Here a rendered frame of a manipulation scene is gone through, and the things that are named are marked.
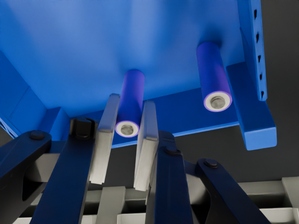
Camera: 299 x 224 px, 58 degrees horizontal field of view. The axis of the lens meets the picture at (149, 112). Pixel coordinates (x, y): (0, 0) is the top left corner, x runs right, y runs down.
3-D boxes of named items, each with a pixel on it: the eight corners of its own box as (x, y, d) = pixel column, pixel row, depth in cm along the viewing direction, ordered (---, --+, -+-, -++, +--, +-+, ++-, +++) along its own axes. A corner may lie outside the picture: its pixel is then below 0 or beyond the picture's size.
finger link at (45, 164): (85, 191, 12) (14, 181, 11) (99, 142, 17) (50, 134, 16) (89, 161, 11) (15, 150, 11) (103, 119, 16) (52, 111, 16)
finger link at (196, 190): (156, 171, 12) (224, 182, 12) (154, 128, 16) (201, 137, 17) (150, 200, 12) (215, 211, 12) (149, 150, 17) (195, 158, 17)
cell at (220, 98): (220, 58, 22) (234, 111, 17) (198, 63, 23) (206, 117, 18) (216, 38, 21) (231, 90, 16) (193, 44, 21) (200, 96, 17)
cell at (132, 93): (147, 82, 24) (143, 137, 20) (128, 87, 25) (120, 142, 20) (140, 66, 23) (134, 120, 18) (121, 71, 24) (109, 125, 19)
